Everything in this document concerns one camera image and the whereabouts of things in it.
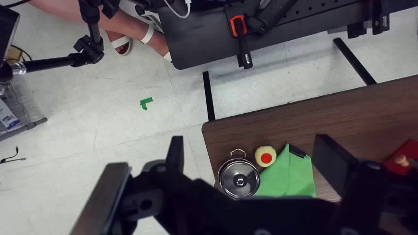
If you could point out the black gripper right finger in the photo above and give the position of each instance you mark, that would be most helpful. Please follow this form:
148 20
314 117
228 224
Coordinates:
334 168

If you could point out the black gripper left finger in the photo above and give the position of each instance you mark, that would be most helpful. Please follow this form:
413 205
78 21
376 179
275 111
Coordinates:
177 157

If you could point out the green cloth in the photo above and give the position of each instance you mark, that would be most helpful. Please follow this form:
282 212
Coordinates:
288 178

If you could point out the green floor tape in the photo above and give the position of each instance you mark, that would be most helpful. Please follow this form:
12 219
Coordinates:
146 104

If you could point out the small steel pot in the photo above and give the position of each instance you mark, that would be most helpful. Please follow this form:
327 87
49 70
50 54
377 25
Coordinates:
238 151

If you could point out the steel pot lid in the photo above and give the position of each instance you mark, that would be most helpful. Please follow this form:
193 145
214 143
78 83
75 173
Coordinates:
238 179

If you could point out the red-fronted wooden drawer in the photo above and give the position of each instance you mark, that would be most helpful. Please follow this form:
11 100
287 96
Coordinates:
399 157

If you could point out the yellow toy with red spot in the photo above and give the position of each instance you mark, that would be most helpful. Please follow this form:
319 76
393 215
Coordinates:
266 157

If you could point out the brown folding table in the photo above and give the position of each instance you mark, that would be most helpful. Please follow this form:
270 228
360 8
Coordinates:
210 96

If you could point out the black perforated cart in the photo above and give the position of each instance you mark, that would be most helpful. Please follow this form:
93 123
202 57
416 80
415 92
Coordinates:
204 40

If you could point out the bare-legged person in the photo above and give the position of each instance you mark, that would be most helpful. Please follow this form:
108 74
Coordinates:
131 24

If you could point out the black orange bar clamp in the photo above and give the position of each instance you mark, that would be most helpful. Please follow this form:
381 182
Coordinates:
238 27

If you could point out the clear plastic tray with papers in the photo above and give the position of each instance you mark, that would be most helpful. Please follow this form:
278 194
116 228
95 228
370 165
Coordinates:
14 115

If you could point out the black box-shaped device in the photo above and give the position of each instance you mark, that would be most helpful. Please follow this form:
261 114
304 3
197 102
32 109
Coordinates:
9 31

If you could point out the black camera tripod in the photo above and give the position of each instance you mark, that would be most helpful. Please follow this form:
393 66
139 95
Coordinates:
53 63

